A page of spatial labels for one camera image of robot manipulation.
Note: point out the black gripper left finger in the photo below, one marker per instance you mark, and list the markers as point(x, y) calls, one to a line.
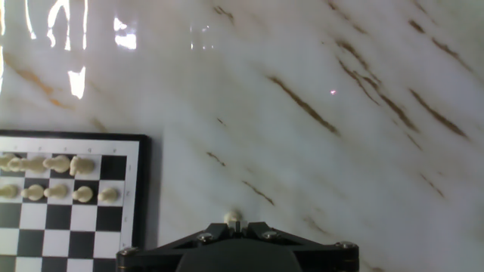
point(159, 258)

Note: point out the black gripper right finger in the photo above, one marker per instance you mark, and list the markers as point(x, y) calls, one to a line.
point(325, 258)

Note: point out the black white folding chessboard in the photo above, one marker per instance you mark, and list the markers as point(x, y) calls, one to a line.
point(56, 217)

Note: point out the white chess pawn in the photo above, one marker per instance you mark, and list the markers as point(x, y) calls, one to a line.
point(8, 191)
point(108, 195)
point(56, 191)
point(33, 192)
point(83, 194)

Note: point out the marble pattern table sheet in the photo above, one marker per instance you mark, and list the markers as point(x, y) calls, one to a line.
point(302, 170)

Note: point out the white chess knight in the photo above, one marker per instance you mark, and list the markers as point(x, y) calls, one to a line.
point(82, 165)

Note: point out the white chess bishop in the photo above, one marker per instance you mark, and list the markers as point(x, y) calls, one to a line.
point(57, 163)

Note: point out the white chess queen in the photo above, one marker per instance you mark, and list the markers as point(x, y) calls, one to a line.
point(35, 164)

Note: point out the white chess king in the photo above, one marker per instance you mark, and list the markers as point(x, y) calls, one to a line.
point(9, 162)

